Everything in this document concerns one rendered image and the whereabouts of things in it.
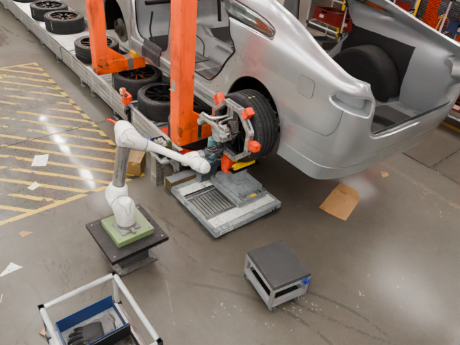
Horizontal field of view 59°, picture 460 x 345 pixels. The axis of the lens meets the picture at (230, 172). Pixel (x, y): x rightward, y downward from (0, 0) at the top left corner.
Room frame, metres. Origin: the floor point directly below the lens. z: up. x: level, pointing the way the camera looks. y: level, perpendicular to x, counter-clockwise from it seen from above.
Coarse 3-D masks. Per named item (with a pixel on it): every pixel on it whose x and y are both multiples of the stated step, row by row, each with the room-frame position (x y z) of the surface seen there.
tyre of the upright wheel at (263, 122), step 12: (228, 96) 3.43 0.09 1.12; (240, 96) 3.33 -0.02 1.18; (252, 96) 3.36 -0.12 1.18; (264, 108) 3.27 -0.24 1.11; (252, 120) 3.17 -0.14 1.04; (264, 120) 3.17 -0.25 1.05; (276, 120) 3.25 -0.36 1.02; (264, 132) 3.12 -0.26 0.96; (276, 132) 3.21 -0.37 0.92; (264, 144) 3.11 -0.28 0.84; (252, 156) 3.12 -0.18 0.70
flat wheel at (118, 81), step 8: (120, 72) 5.17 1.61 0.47; (128, 72) 5.16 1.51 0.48; (136, 72) 5.22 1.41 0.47; (144, 72) 5.22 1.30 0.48; (152, 72) 5.25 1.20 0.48; (160, 72) 5.23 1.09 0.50; (112, 80) 5.02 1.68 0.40; (120, 80) 4.86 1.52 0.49; (128, 80) 4.86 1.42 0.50; (136, 80) 4.88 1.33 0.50; (144, 80) 4.91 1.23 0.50; (152, 80) 4.95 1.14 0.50; (160, 80) 5.11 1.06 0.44; (128, 88) 4.83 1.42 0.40; (136, 88) 4.84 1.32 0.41; (136, 96) 4.84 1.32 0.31
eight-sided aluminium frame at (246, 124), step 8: (224, 104) 3.34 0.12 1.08; (232, 104) 3.27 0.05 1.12; (216, 112) 3.48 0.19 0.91; (240, 112) 3.16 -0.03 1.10; (216, 120) 3.48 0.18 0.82; (248, 120) 3.15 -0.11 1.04; (248, 128) 3.13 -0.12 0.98; (248, 136) 3.06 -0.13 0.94; (224, 144) 3.37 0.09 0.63; (224, 152) 3.29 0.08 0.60; (232, 152) 3.27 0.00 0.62; (248, 152) 3.07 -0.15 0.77; (232, 160) 3.19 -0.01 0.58
